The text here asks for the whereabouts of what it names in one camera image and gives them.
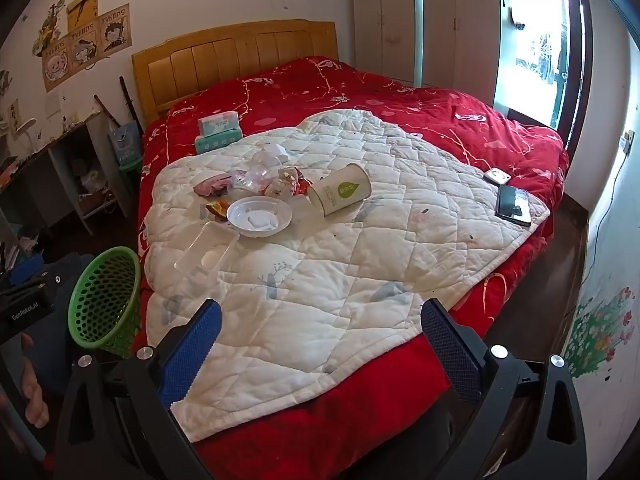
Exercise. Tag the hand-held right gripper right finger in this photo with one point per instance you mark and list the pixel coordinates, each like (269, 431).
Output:
(450, 355)

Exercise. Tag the white quilted blanket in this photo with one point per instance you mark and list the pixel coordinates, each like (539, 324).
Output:
(325, 270)

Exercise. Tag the small white device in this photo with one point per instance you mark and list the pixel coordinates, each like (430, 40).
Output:
(496, 175)

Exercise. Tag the clear plastic tray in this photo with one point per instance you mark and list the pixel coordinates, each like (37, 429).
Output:
(210, 250)

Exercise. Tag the red orange snack wrapper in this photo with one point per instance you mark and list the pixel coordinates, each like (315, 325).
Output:
(218, 208)

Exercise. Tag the flower wall sticker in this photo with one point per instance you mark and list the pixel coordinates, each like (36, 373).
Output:
(600, 335)

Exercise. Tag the red brown stick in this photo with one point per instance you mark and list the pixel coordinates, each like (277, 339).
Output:
(106, 110)

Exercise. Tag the white wall note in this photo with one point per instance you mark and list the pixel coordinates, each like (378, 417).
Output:
(53, 105)

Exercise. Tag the person's left hand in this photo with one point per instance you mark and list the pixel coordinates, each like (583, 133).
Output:
(37, 410)

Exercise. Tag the white wardrobe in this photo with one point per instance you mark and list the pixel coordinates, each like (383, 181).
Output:
(425, 25)

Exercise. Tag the wooden bed headboard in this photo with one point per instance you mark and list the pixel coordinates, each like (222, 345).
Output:
(225, 55)

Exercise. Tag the pink pig cartoon poster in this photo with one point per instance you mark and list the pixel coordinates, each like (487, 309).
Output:
(57, 67)

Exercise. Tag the white teal tissue pack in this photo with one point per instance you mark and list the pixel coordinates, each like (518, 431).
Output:
(220, 121)

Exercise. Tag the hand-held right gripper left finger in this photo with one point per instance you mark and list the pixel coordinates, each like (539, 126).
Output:
(192, 352)

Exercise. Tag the white desk lamp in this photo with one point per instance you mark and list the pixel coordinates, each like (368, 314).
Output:
(25, 127)

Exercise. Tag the white paper wrapper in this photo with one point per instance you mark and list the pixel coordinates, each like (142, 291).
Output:
(285, 182)

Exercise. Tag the light blue gift bag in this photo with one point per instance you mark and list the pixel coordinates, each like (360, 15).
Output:
(125, 141)

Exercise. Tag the black smartphone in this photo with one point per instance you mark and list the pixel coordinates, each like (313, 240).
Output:
(514, 205)

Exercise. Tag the bed with red cover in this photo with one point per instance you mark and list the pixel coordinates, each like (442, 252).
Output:
(400, 100)

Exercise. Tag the green plastic basket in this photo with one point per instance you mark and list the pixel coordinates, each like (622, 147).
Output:
(107, 280)

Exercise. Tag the white plastic plate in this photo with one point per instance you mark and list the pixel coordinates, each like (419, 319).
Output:
(245, 210)

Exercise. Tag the wall socket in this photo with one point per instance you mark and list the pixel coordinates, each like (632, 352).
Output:
(627, 141)

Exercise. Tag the white paper cup green leaf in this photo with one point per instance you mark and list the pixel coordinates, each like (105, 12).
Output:
(340, 190)

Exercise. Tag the green plastic stool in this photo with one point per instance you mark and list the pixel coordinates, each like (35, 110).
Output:
(131, 172)

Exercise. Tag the pink packet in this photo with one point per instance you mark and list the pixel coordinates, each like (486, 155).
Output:
(210, 183)

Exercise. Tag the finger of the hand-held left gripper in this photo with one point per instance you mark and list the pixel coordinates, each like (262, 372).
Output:
(27, 266)

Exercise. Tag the balcony glass door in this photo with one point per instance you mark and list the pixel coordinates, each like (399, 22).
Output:
(535, 50)

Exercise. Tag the cartoon character poster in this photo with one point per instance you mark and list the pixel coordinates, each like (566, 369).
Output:
(115, 30)
(86, 51)

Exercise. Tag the clear plastic cup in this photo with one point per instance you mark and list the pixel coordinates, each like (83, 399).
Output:
(247, 177)

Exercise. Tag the yellow cartoon poster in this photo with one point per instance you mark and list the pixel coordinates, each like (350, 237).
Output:
(82, 10)

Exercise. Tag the black toy sword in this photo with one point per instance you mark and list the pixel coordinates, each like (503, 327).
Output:
(130, 102)

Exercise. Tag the white desk with shelves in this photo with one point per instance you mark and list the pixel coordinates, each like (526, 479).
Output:
(60, 160)

